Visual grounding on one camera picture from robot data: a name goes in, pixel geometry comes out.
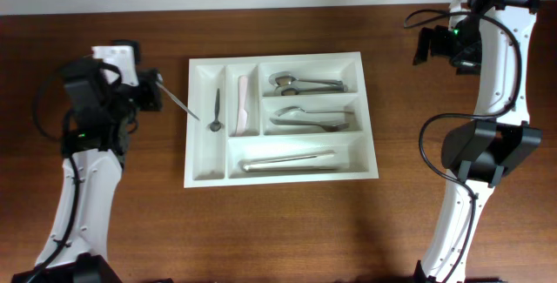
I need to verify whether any steel teaspoon angled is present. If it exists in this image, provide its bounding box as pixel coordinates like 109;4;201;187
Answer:
156;81;200;121

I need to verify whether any steel teaspoon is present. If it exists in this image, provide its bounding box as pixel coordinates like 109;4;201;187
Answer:
209;89;222;132

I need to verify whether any pink plastic knife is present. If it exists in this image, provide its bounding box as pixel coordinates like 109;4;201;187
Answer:
235;76;249;137

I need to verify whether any steel fork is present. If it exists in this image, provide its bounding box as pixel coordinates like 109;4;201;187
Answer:
274;106;353;117
270;118;350;132

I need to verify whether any steel tablespoon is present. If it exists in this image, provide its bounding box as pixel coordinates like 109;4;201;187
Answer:
273;84;348;96
268;71;343;86

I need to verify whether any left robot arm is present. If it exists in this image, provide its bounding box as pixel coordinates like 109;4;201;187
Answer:
12;57;162;282

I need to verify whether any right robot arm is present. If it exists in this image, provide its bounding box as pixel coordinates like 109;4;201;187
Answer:
413;0;542;282

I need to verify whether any white plastic cutlery tray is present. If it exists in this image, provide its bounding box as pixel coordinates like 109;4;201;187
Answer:
184;52;379;188

